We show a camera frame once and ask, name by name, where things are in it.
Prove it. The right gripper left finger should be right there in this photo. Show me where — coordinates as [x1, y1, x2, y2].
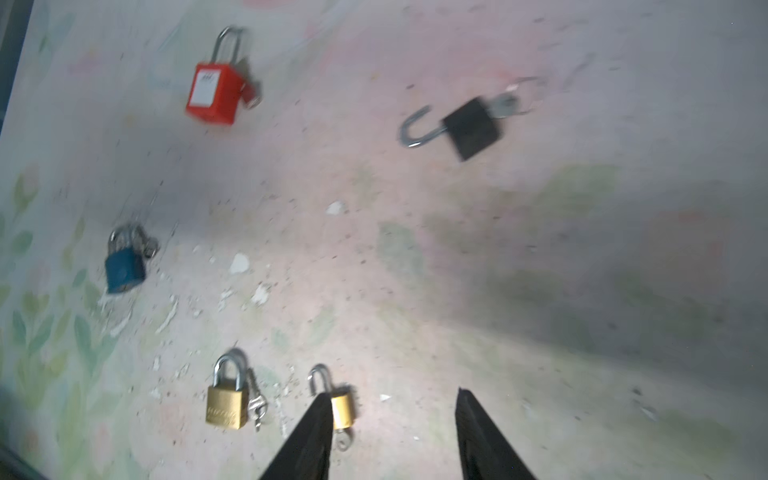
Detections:
[260, 393, 333, 480]

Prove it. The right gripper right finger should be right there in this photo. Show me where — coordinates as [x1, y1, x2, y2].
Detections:
[455, 388, 536, 480]

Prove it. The small brass padlock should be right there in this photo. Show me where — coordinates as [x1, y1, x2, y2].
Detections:
[307, 364, 356, 452]

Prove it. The large brass padlock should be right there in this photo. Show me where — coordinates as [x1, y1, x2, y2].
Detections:
[205, 350, 268, 430]

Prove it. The blue padlock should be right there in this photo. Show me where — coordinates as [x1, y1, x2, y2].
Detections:
[105, 222, 160, 295]

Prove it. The red padlock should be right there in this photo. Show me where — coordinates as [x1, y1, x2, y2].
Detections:
[185, 25, 262, 126]

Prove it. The black padlock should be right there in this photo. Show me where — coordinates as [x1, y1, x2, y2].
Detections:
[398, 76, 547, 163]

